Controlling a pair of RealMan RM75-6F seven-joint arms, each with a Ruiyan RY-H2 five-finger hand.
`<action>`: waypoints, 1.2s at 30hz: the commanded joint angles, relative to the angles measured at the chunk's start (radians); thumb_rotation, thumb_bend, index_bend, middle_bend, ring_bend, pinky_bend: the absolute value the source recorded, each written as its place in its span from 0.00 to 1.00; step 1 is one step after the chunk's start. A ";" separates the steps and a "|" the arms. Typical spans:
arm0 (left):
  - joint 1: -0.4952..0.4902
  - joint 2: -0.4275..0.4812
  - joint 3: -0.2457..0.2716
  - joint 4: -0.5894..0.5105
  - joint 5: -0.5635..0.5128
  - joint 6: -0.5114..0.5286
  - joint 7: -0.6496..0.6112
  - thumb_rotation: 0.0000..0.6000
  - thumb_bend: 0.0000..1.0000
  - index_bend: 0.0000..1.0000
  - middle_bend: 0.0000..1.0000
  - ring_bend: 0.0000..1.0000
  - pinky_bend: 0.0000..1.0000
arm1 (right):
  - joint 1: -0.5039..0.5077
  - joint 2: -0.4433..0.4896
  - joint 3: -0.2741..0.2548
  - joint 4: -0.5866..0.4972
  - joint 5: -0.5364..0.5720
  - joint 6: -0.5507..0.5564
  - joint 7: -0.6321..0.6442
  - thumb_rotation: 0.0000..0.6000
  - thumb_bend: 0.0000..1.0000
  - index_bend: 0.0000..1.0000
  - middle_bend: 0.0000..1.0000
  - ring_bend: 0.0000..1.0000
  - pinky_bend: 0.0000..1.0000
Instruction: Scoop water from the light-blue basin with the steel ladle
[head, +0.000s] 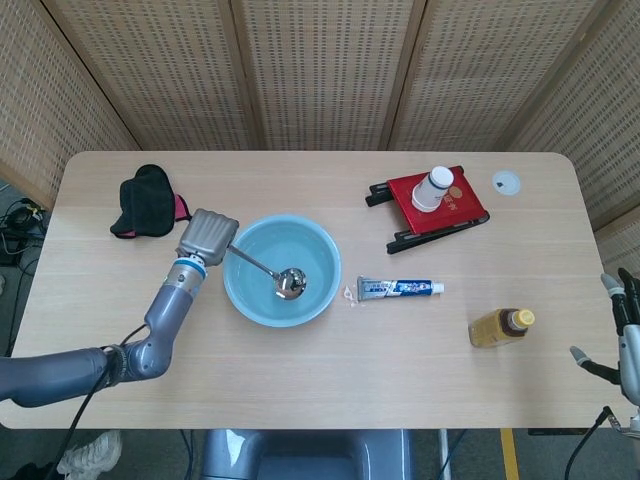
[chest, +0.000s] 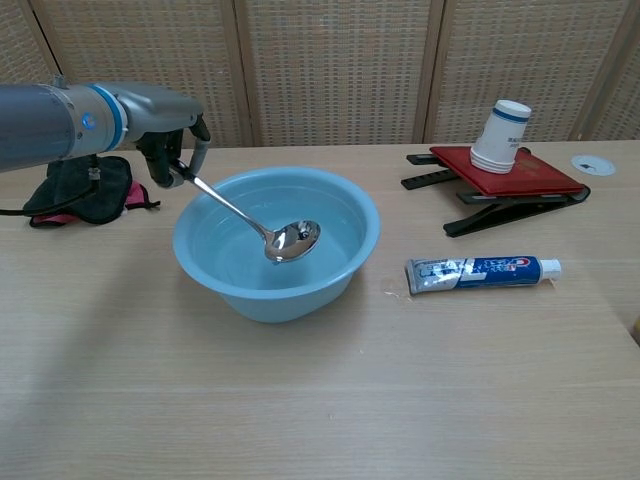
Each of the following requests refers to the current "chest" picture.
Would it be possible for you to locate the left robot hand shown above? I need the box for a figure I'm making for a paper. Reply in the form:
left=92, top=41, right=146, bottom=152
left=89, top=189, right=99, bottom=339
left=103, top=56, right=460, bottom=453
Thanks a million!
left=119, top=82, right=212, bottom=190

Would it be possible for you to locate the stainless steel ladle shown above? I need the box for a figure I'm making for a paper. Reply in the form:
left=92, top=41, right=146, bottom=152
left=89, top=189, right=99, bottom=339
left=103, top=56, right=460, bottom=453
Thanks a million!
left=169, top=158, right=322, bottom=264

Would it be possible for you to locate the light blue plastic basin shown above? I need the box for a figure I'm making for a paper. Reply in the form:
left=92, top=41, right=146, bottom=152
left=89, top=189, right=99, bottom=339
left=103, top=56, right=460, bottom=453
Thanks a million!
left=172, top=166, right=382, bottom=324

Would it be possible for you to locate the pink cloth with black trim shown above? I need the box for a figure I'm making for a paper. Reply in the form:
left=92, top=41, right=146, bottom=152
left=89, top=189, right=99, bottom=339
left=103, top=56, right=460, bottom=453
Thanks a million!
left=28, top=180, right=162, bottom=229

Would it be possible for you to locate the woven rattan folding screen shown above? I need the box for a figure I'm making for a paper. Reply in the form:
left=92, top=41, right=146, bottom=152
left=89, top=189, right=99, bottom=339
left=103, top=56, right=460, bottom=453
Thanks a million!
left=0, top=0, right=640, bottom=149

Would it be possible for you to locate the stack of white paper cups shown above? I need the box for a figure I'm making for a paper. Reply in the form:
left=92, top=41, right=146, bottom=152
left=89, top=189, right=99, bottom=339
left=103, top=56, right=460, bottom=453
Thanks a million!
left=469, top=99, right=532, bottom=175

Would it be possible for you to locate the black folding stand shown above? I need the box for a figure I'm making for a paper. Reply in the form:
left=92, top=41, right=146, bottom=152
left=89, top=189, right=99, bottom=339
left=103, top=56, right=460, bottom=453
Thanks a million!
left=400, top=147, right=592, bottom=238

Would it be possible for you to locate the blue white toothpaste tube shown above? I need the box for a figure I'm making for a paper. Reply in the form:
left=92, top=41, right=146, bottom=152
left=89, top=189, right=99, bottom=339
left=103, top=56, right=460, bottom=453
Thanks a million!
left=404, top=256, right=563, bottom=296

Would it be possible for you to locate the red booklet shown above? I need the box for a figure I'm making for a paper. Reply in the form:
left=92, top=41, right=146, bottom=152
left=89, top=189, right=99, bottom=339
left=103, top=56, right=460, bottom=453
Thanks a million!
left=429, top=145, right=587, bottom=197

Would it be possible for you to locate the black cable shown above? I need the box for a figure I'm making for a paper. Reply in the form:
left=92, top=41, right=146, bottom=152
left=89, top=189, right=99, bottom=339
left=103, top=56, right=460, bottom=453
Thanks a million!
left=0, top=155, right=101, bottom=217

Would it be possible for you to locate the round white cable grommet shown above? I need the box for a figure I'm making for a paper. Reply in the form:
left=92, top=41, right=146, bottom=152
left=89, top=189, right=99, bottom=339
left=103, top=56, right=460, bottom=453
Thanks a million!
left=571, top=154, right=617, bottom=177

